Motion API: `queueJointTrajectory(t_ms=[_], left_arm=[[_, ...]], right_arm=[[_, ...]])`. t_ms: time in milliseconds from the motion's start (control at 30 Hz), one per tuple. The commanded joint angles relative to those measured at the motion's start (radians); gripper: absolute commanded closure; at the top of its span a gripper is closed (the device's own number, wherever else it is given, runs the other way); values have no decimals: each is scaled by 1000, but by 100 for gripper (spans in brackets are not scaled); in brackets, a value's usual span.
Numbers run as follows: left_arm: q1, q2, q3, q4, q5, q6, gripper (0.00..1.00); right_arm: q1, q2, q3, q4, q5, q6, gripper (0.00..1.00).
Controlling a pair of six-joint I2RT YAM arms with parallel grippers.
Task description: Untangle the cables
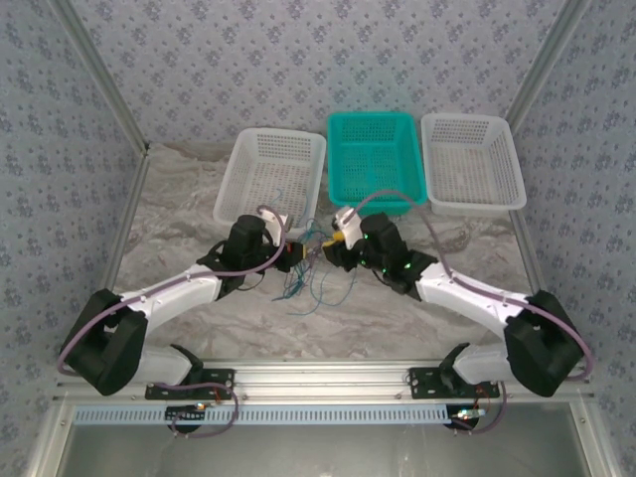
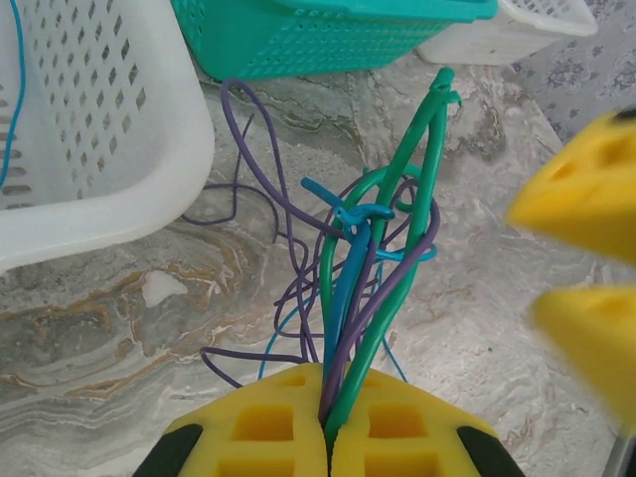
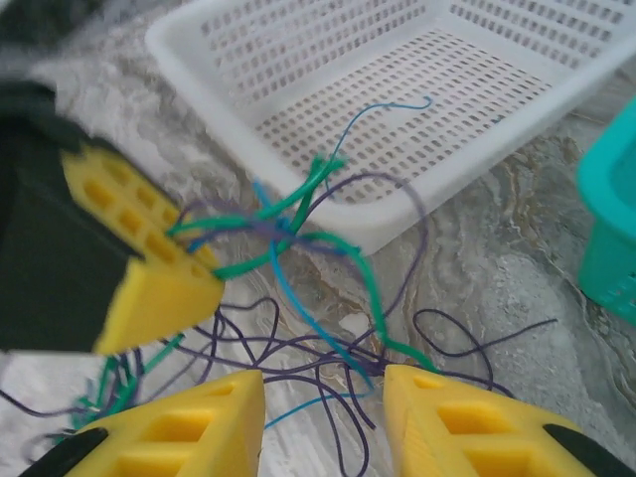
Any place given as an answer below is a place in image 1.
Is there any white perforated plastic basket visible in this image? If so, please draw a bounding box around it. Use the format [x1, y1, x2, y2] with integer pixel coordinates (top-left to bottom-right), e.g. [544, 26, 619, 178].
[420, 112, 528, 219]
[212, 127, 328, 239]

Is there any thin dark purple cable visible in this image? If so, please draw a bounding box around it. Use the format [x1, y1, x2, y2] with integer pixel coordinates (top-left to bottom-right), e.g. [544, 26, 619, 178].
[285, 262, 319, 299]

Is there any aluminium frame post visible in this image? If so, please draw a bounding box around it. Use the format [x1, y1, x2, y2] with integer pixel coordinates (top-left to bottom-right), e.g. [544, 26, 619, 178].
[506, 0, 595, 135]
[52, 0, 151, 156]

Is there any white slotted cable duct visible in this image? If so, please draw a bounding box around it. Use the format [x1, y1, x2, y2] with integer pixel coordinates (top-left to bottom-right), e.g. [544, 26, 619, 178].
[73, 402, 461, 426]

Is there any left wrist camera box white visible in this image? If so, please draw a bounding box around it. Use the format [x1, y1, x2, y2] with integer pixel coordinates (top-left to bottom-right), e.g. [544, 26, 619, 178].
[256, 204, 294, 235]

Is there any aluminium table side rail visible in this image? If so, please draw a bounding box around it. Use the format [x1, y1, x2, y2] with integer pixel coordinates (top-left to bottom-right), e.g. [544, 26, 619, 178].
[77, 148, 151, 367]
[511, 213, 570, 363]

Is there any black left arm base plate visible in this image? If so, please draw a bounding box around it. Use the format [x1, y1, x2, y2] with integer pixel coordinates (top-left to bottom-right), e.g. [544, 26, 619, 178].
[144, 368, 236, 400]

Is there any aluminium frame leg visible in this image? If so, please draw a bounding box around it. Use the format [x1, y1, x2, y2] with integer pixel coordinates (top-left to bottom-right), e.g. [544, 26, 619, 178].
[568, 397, 622, 477]
[24, 399, 76, 477]

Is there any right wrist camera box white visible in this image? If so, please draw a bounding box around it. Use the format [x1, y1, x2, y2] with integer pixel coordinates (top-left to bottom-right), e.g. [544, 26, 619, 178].
[331, 205, 367, 249]

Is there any grey metal panel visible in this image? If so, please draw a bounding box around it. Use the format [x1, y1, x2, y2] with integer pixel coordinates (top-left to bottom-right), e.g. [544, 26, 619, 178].
[59, 421, 592, 477]

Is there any small black controller board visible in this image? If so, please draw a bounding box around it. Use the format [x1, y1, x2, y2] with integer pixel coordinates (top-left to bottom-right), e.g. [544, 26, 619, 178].
[166, 402, 210, 424]
[449, 406, 487, 429]

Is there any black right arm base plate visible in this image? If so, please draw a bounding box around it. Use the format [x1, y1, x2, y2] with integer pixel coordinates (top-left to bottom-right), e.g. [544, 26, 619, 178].
[407, 366, 501, 400]

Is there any aluminium mounting rail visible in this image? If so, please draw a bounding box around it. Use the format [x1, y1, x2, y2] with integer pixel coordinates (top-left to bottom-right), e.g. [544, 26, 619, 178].
[53, 361, 595, 402]

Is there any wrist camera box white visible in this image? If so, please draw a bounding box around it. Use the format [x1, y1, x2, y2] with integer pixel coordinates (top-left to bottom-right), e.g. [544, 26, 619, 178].
[256, 204, 294, 235]
[331, 205, 367, 249]

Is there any teal perforated plastic basket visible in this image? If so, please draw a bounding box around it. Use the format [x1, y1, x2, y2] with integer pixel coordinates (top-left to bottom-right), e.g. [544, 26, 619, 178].
[326, 112, 428, 218]

